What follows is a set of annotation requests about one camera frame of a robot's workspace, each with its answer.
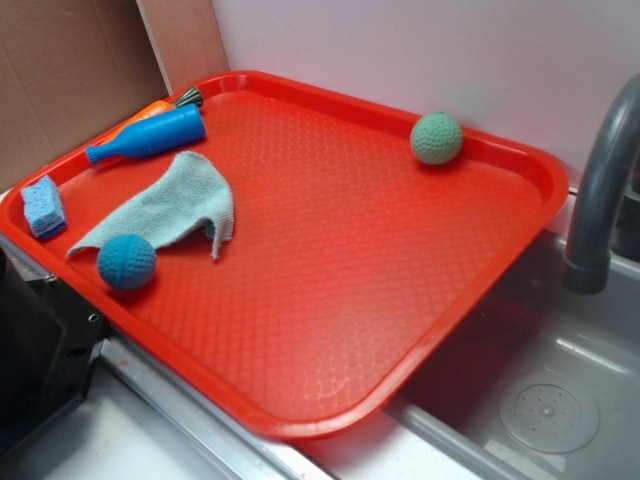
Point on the blue sponge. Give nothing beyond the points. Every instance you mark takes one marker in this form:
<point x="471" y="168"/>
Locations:
<point x="43" y="208"/>

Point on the blue plastic bottle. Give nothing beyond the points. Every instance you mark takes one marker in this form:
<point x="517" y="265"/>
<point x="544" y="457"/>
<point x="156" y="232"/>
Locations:
<point x="153" y="135"/>

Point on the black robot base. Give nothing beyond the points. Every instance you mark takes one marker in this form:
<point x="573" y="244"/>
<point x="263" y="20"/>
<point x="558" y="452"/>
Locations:
<point x="50" y="339"/>

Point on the red plastic tray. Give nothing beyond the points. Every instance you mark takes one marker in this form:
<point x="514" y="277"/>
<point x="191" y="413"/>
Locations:
<point x="350" y="262"/>

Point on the grey plastic sink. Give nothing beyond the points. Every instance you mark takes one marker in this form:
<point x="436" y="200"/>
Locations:
<point x="536" y="383"/>

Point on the orange toy carrot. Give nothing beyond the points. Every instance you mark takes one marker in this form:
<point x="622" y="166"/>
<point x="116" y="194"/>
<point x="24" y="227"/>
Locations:
<point x="191" y="96"/>

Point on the light blue cloth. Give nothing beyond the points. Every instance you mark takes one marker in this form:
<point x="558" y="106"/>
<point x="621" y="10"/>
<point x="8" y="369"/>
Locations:
<point x="190" y="195"/>

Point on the green dimpled ball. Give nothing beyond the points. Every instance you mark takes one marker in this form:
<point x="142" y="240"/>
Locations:
<point x="436" y="139"/>

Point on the brown cardboard panel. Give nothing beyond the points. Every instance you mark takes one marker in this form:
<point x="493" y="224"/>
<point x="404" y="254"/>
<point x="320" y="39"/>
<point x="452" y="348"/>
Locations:
<point x="69" y="71"/>

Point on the blue dimpled ball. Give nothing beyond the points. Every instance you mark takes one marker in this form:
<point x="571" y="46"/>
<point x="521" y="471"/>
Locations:
<point x="127" y="262"/>

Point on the grey faucet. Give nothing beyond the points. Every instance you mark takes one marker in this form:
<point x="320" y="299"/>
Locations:
<point x="605" y="218"/>

